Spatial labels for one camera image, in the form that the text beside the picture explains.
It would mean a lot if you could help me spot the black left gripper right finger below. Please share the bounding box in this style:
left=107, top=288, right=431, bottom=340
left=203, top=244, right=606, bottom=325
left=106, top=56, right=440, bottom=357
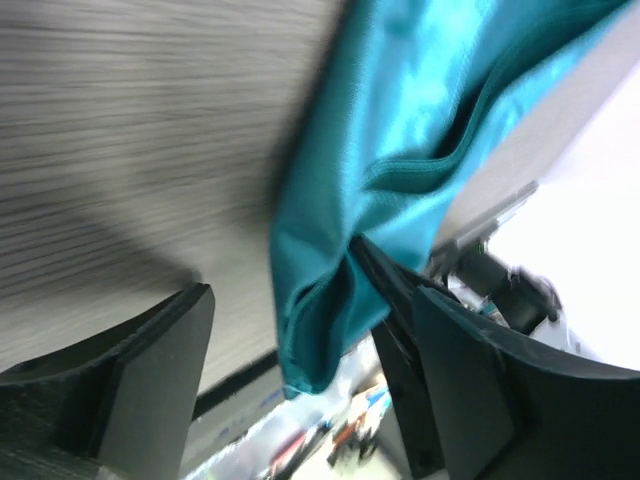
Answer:
left=412, top=288, right=639, bottom=479

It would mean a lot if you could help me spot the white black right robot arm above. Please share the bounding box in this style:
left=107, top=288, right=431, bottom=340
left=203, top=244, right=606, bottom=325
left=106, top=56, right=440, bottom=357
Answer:
left=349, top=232, right=562, bottom=479

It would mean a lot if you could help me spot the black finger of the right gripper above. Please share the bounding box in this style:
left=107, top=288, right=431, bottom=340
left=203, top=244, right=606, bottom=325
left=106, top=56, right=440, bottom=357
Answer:
left=349, top=235, right=459, bottom=478

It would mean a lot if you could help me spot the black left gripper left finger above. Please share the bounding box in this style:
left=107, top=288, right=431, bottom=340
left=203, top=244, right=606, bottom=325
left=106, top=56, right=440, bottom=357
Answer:
left=1, top=283, right=215, bottom=479

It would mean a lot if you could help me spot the teal satin napkin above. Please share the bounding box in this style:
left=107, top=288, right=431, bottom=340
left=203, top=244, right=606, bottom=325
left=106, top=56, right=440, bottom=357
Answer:
left=270, top=1, right=627, bottom=398

